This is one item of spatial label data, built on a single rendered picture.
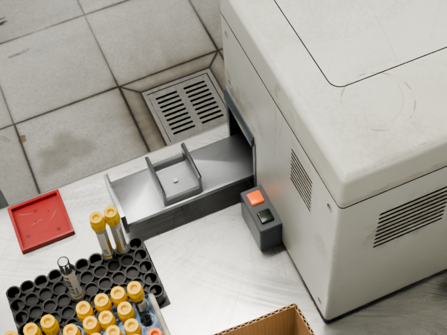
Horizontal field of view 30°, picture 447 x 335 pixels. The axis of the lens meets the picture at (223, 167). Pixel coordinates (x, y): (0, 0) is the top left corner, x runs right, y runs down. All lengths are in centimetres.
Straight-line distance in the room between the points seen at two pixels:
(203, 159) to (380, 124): 35
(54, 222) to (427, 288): 46
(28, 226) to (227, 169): 26
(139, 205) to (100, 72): 138
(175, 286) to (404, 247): 28
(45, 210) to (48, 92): 130
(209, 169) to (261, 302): 18
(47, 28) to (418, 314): 175
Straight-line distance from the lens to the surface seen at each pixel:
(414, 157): 74
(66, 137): 225
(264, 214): 98
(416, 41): 82
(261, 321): 82
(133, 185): 103
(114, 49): 242
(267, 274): 100
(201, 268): 101
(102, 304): 87
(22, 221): 108
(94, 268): 100
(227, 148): 105
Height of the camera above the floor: 177
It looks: 56 degrees down
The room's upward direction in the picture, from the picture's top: 5 degrees counter-clockwise
